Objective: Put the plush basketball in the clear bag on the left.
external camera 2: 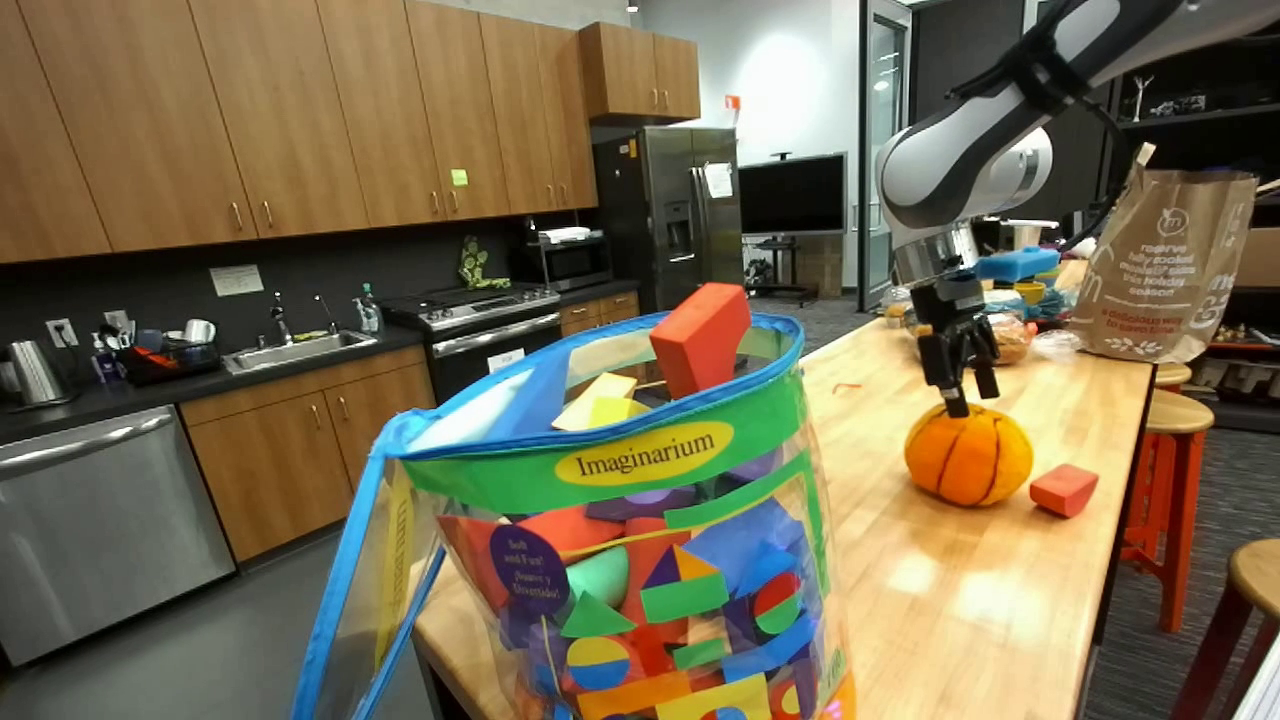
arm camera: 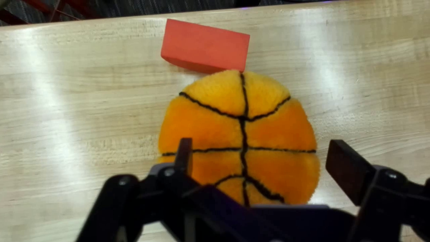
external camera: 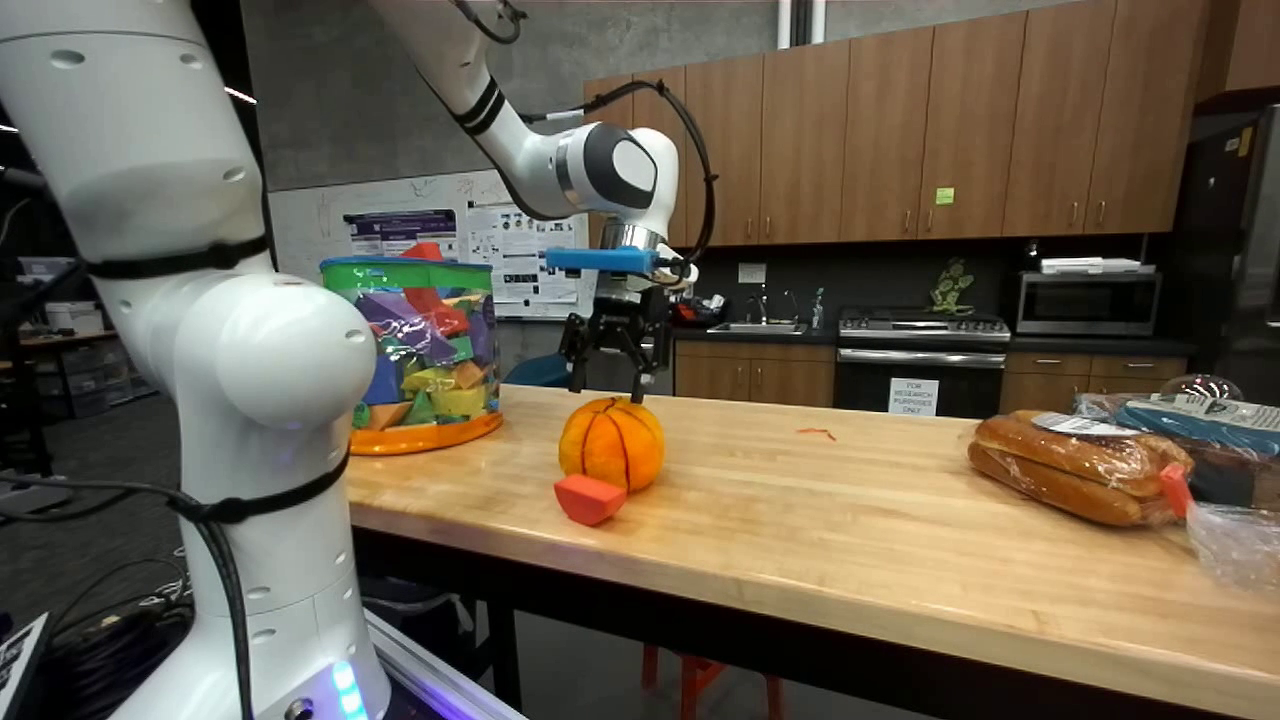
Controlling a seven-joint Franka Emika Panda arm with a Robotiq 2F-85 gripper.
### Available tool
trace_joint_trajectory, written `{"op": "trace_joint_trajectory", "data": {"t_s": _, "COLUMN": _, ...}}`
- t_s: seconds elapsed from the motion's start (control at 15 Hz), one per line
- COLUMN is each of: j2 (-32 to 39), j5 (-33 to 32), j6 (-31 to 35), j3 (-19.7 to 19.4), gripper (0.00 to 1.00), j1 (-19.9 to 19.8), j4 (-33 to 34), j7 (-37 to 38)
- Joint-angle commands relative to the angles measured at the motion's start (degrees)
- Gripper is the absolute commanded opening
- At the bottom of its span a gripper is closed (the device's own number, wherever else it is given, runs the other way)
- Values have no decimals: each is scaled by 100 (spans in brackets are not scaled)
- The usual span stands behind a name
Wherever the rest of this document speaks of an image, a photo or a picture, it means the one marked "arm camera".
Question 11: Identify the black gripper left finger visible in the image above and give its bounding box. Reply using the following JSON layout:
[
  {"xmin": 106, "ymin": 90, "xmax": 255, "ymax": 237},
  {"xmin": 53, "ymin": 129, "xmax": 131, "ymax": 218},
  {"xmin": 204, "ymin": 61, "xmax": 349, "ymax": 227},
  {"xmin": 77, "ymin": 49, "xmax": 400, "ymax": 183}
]
[{"xmin": 75, "ymin": 137, "xmax": 252, "ymax": 242}]

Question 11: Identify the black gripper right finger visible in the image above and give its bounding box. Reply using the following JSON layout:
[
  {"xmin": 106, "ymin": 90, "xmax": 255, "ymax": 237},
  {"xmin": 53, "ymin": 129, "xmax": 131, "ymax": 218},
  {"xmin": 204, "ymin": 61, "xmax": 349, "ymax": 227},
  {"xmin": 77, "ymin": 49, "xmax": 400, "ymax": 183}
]
[{"xmin": 325, "ymin": 139, "xmax": 430, "ymax": 242}]

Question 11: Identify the orange plush basketball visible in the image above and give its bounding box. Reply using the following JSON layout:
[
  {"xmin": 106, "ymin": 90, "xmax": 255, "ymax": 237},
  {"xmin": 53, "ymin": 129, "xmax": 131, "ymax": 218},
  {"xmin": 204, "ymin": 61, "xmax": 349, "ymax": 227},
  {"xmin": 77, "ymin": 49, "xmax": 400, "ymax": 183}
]
[{"xmin": 155, "ymin": 69, "xmax": 322, "ymax": 209}]

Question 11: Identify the orange-red foam block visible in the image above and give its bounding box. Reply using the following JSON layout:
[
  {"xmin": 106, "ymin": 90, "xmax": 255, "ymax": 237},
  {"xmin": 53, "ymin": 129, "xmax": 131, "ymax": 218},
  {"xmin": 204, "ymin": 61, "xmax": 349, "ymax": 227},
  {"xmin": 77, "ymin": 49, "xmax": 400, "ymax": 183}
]
[{"xmin": 159, "ymin": 18, "xmax": 251, "ymax": 75}]

